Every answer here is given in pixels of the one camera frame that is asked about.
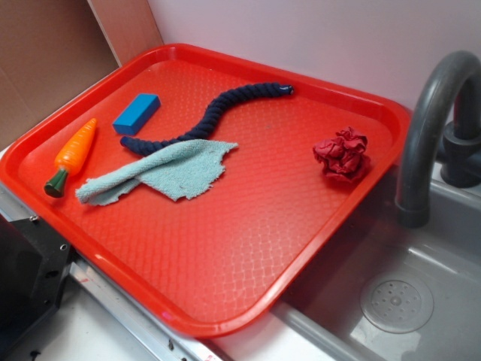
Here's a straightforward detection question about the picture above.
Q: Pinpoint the grey faucet handle base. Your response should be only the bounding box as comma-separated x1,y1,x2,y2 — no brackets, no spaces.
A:
435,88,481,189

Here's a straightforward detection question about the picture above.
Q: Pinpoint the round sink drain cover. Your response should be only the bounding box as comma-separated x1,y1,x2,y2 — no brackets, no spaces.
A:
360,275,434,334

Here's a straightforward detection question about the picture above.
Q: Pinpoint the red plastic tray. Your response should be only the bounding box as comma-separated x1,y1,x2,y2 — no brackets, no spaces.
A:
1,44,410,338

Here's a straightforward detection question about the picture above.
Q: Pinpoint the grey curved faucet spout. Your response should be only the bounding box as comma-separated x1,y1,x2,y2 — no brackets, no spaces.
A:
395,50,480,228

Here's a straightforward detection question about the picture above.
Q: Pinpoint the dark blue twisted rope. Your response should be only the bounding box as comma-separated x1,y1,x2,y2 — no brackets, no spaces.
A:
119,82,295,157

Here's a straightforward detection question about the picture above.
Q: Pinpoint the grey plastic sink basin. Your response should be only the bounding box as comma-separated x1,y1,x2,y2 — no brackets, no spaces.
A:
273,170,480,360

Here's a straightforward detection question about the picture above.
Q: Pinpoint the blue rectangular block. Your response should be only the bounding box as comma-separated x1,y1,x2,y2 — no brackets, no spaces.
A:
112,93,161,135

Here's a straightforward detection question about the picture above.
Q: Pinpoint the brown cardboard panel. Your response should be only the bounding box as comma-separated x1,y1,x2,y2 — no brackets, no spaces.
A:
1,1,163,148

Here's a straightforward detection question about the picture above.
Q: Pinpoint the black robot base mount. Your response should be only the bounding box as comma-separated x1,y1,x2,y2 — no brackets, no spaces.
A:
1,217,72,353

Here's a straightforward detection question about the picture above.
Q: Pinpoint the aluminium rail with screws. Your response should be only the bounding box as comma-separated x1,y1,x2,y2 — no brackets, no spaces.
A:
1,186,229,360

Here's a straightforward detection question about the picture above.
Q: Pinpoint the light blue torn cloth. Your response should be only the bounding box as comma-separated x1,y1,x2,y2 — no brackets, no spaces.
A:
75,140,238,206

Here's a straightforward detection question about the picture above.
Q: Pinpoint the red paper ball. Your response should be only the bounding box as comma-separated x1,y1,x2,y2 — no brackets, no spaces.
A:
313,126,371,184

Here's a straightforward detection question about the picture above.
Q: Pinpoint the orange toy carrot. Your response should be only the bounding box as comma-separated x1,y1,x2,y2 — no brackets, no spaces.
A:
44,118,97,198

